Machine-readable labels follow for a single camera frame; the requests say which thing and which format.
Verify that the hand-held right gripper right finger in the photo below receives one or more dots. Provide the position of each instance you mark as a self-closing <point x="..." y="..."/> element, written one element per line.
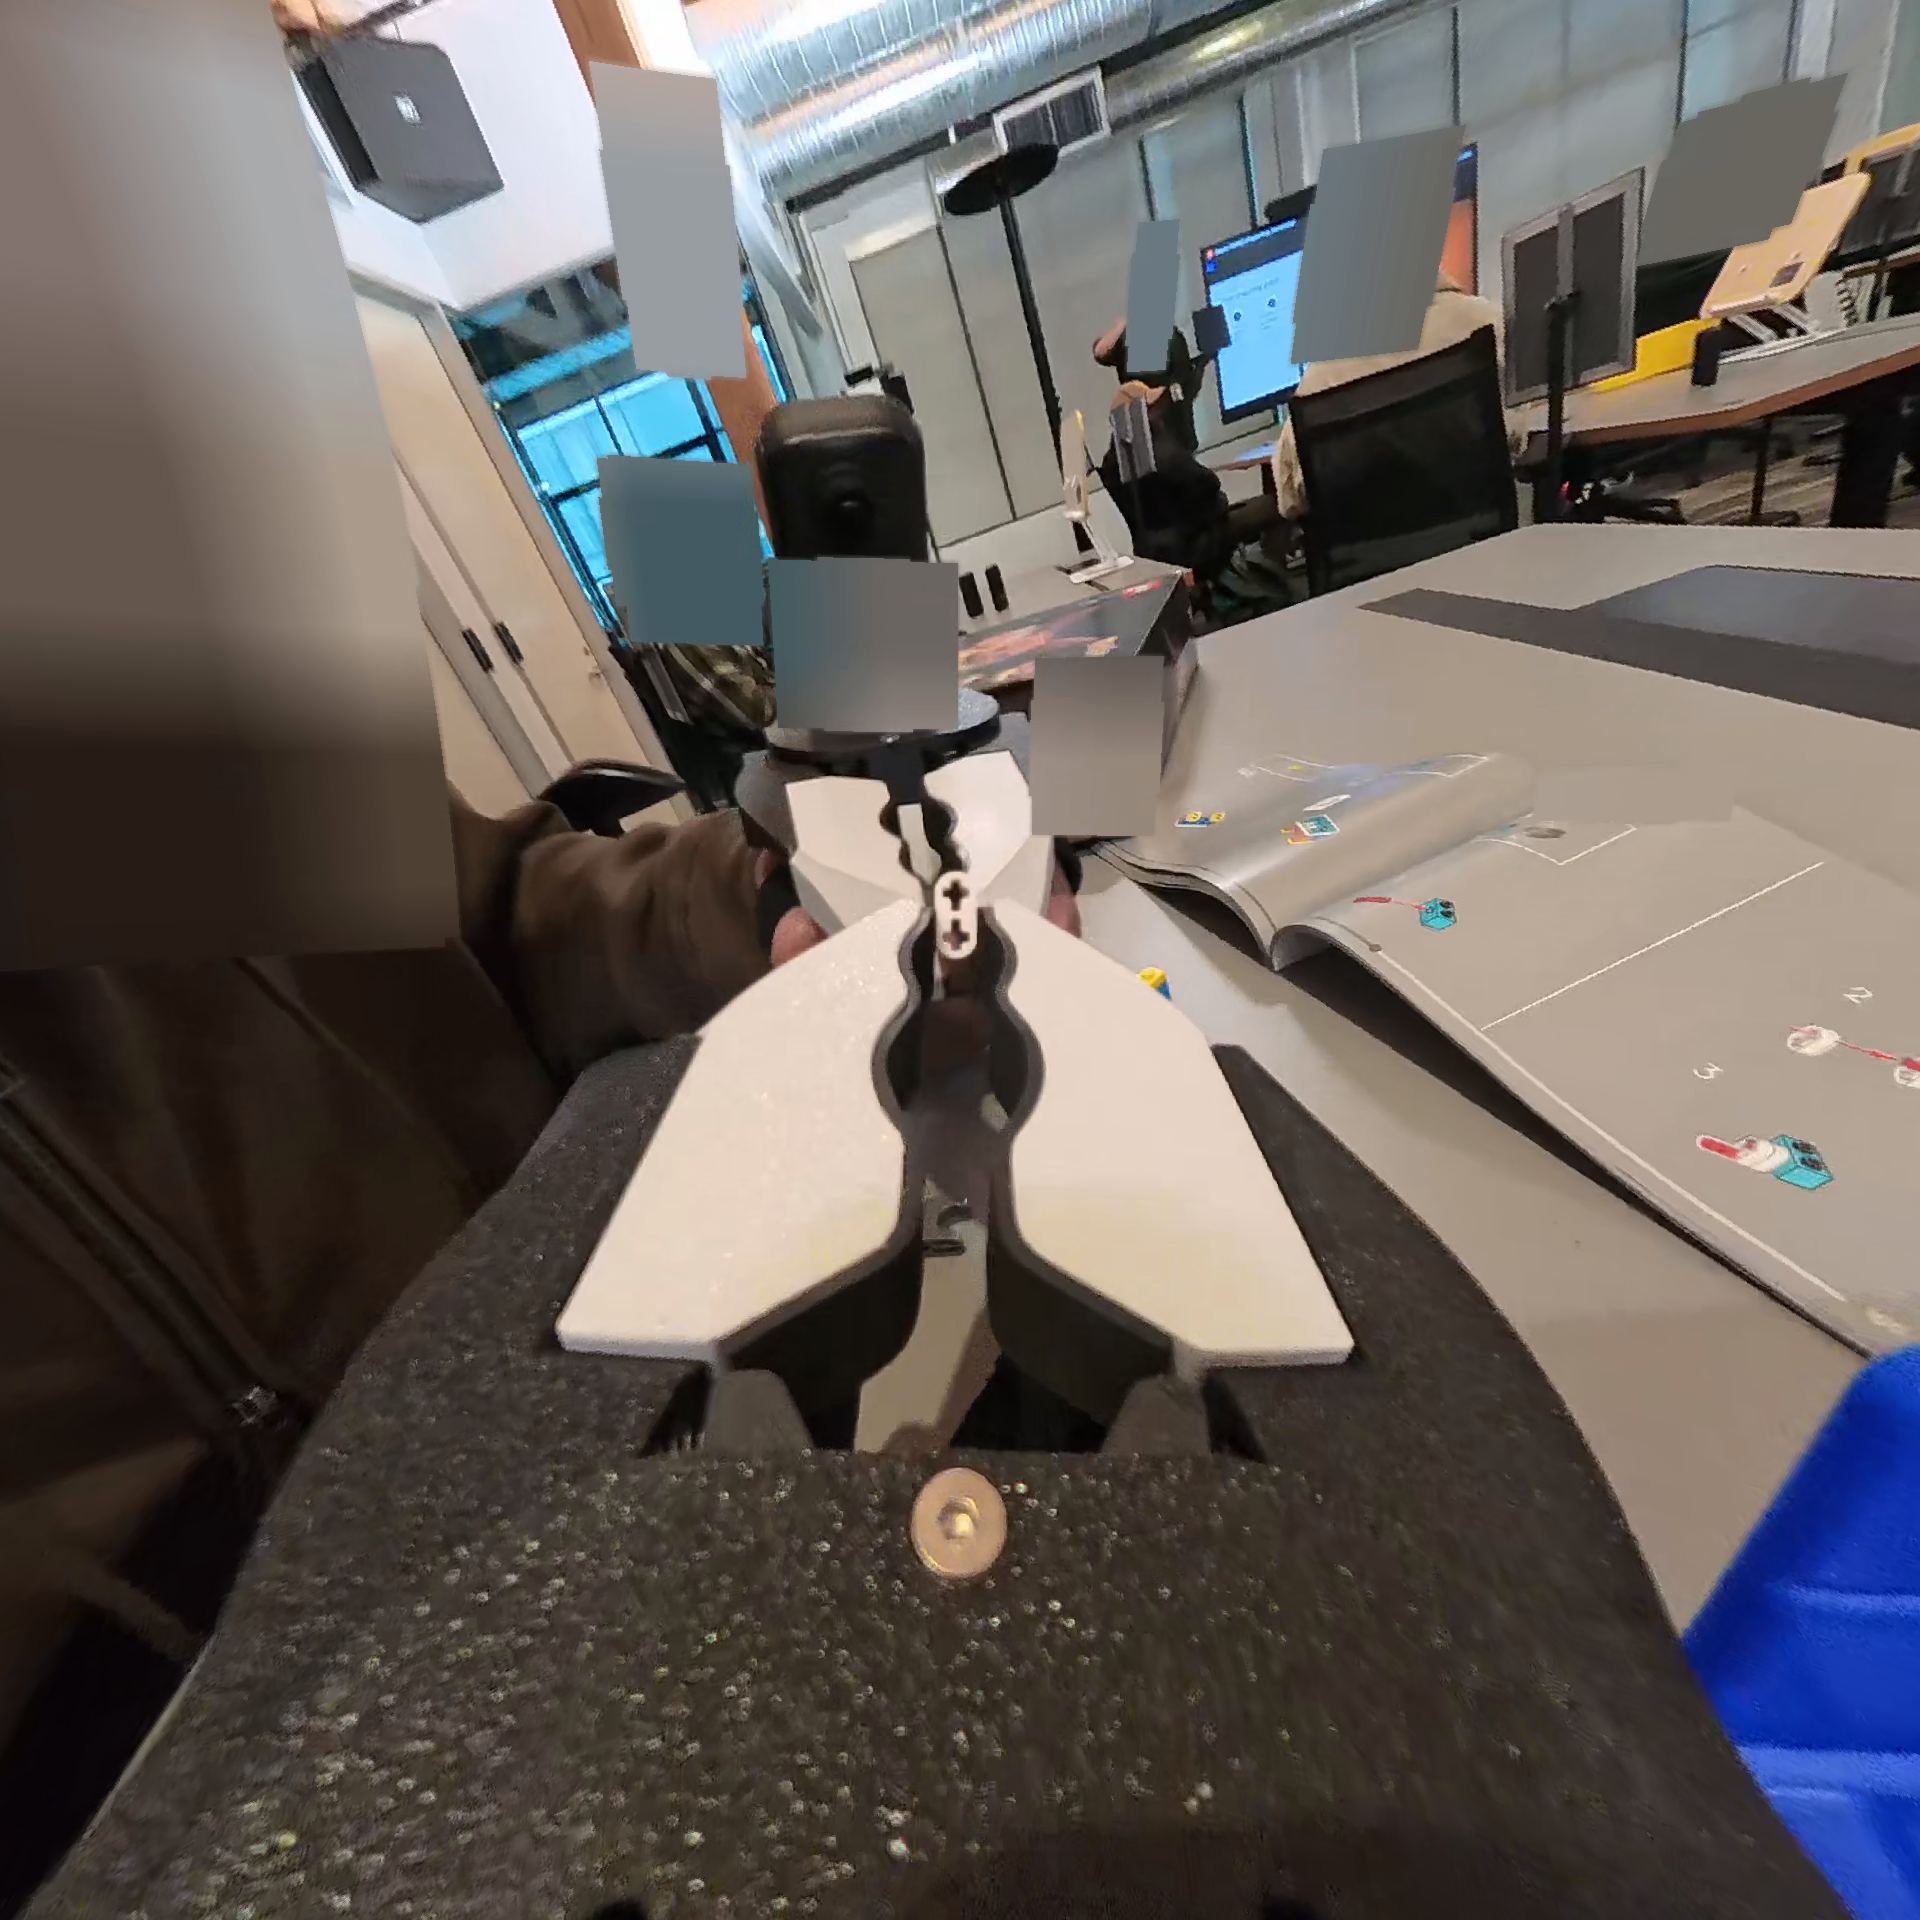
<point x="1171" y="1202"/>

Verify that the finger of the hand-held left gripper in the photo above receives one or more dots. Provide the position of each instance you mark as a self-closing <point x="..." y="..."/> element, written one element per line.
<point x="1001" y="840"/>
<point x="848" y="856"/>

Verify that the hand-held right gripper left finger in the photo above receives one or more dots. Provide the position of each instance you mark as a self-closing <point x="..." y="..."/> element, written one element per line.
<point x="751" y="1184"/>

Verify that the person's left forearm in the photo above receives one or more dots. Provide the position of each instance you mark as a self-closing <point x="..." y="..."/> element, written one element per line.
<point x="599" y="932"/>

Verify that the grey desk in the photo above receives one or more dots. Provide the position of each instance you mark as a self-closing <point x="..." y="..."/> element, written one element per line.
<point x="1500" y="1319"/>

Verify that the wooden edged office desk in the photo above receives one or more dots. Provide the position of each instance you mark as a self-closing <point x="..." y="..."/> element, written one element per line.
<point x="1769" y="375"/>

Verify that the black chair armrest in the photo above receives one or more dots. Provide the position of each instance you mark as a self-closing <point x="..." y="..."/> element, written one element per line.
<point x="615" y="783"/>

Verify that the colourful cardboard toy box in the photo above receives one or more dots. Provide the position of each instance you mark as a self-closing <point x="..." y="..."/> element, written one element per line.
<point x="1079" y="623"/>

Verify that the white tablet stand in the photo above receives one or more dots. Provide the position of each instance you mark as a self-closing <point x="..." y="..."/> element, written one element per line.
<point x="1076" y="480"/>

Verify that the white cabinet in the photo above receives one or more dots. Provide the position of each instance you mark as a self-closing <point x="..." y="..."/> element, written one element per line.
<point x="495" y="600"/>

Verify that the grey instruction booklet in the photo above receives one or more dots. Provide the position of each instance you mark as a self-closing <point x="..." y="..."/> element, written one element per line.
<point x="1576" y="960"/>

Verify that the black office chair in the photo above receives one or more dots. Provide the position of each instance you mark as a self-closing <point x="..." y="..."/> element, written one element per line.
<point x="1394" y="464"/>

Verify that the person's dark jacket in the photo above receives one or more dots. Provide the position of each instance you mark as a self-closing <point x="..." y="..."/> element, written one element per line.
<point x="180" y="1202"/>

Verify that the lit computer monitor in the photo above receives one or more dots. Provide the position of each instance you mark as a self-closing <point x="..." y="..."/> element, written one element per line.
<point x="1244" y="323"/>

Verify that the black floor lamp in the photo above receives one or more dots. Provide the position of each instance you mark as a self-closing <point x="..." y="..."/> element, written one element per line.
<point x="1001" y="176"/>

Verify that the white air vent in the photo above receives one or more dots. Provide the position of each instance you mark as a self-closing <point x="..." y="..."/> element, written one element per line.
<point x="1051" y="114"/>

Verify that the black ceiling speaker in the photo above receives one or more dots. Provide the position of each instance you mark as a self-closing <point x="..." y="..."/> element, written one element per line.
<point x="406" y="128"/>

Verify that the blue plastic bin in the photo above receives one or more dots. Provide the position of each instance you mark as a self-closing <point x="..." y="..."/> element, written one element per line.
<point x="1830" y="1652"/>

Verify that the grey monitor on stand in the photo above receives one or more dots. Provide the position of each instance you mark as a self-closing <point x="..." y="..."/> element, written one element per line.
<point x="1599" y="284"/>

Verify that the yellow box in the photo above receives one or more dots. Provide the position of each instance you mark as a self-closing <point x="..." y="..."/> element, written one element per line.
<point x="1657" y="354"/>

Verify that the small black device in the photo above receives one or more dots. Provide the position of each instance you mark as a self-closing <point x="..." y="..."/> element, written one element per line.
<point x="1707" y="358"/>

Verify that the tan laptop stand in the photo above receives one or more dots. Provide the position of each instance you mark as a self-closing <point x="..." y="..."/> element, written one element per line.
<point x="1785" y="247"/>

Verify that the silver ventilation duct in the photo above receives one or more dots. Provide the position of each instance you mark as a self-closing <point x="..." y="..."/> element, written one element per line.
<point x="900" y="77"/>

